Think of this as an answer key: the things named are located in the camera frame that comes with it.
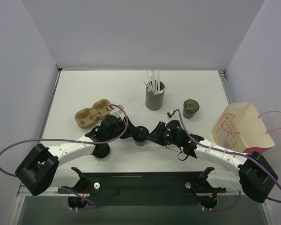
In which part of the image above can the aluminium frame rail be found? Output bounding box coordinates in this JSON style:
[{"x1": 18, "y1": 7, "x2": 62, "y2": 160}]
[{"x1": 219, "y1": 69, "x2": 270, "y2": 195}]

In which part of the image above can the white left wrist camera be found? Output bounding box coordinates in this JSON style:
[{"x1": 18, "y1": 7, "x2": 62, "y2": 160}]
[{"x1": 110, "y1": 105, "x2": 125, "y2": 119}]

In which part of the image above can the dark coffee cup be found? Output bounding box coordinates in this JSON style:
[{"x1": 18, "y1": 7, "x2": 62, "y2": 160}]
[
  {"x1": 183, "y1": 99, "x2": 200, "y2": 119},
  {"x1": 134, "y1": 139, "x2": 147, "y2": 146}
]

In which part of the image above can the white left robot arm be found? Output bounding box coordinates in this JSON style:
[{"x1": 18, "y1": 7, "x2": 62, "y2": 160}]
[{"x1": 15, "y1": 115, "x2": 140, "y2": 196}]

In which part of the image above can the beige pink paper bag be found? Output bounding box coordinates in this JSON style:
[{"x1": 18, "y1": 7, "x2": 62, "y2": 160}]
[{"x1": 212, "y1": 102, "x2": 281, "y2": 154}]

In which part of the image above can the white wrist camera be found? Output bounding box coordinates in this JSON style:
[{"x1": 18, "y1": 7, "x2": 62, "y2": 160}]
[
  {"x1": 167, "y1": 111, "x2": 176, "y2": 119},
  {"x1": 110, "y1": 105, "x2": 125, "y2": 119}
]

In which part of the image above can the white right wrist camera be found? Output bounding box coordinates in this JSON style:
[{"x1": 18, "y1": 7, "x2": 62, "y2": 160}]
[{"x1": 167, "y1": 111, "x2": 176, "y2": 119}]

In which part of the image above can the black cup lid stack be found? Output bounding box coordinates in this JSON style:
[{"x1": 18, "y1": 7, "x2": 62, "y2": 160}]
[{"x1": 92, "y1": 143, "x2": 110, "y2": 158}]

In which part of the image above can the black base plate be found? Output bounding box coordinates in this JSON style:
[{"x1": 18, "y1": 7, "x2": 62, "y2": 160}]
[{"x1": 71, "y1": 172, "x2": 226, "y2": 207}]

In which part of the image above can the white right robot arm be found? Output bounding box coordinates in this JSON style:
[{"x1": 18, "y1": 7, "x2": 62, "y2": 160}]
[{"x1": 146, "y1": 120, "x2": 278, "y2": 203}]

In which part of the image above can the brown cardboard cup carrier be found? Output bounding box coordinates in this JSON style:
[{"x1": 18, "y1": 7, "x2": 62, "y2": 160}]
[{"x1": 74, "y1": 99, "x2": 111, "y2": 129}]

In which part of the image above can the white stirrer sticks bundle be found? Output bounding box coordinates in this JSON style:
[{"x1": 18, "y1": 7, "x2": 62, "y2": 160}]
[{"x1": 144, "y1": 70, "x2": 168, "y2": 95}]

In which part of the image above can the grey cylindrical holder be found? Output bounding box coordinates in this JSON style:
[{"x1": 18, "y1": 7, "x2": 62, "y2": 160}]
[{"x1": 145, "y1": 82, "x2": 165, "y2": 111}]

